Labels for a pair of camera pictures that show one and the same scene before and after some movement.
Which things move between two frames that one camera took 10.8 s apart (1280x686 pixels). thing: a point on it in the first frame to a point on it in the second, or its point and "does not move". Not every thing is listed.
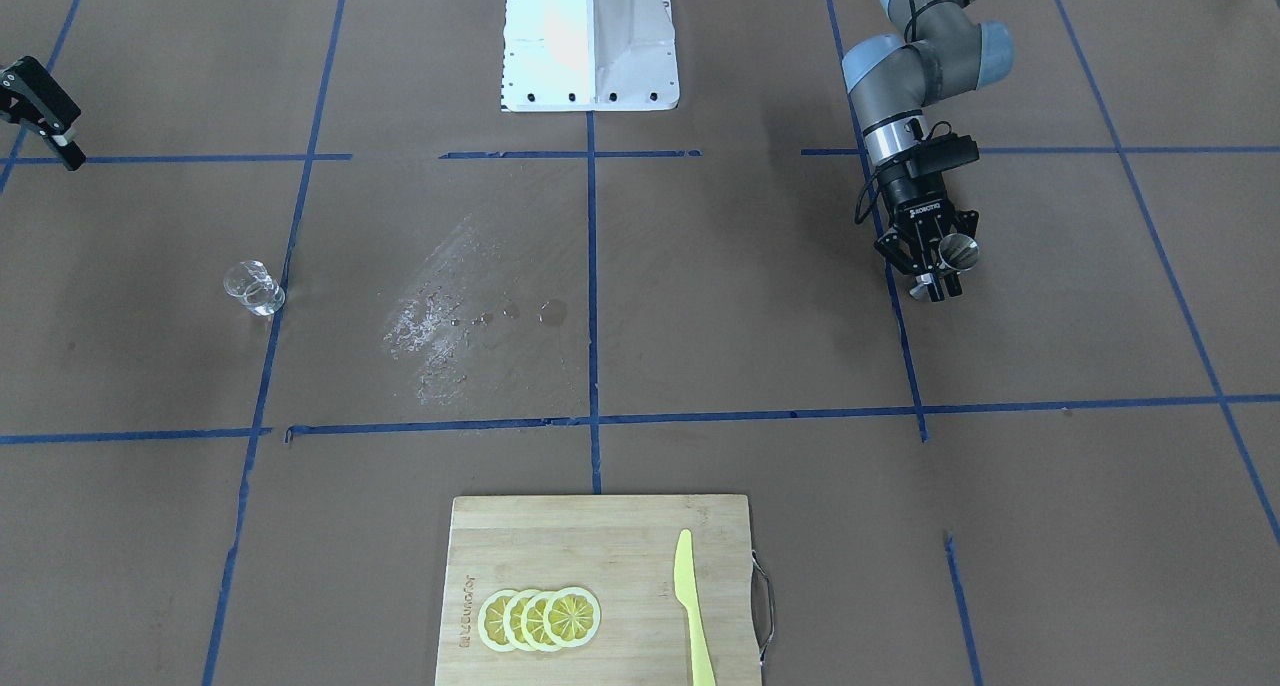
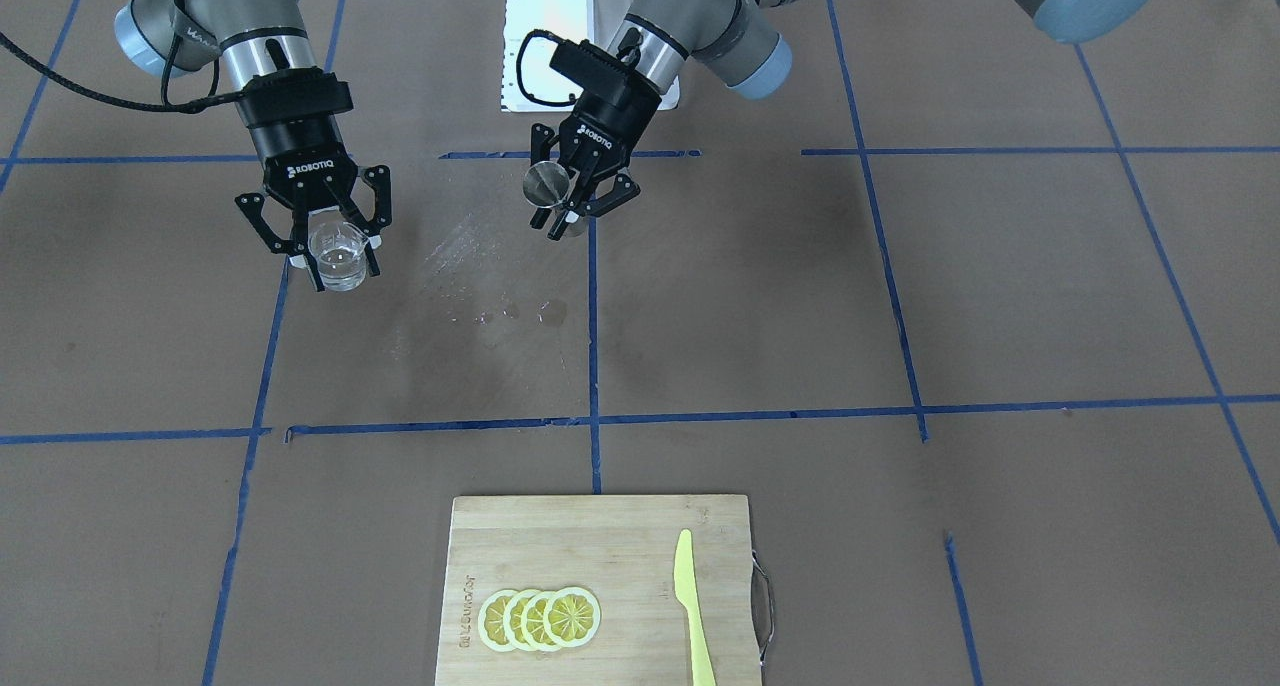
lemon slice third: (532, 623) does not move
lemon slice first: (491, 620) does not move
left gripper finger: (953, 283) to (568, 214)
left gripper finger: (932, 284) to (578, 194)
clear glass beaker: (252, 283) to (338, 248)
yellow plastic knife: (687, 591) does not move
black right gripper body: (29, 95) to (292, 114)
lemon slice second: (512, 621) does not move
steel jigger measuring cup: (957, 251) to (546, 184)
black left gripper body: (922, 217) to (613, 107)
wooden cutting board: (622, 550) does not move
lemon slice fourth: (572, 617) does not move
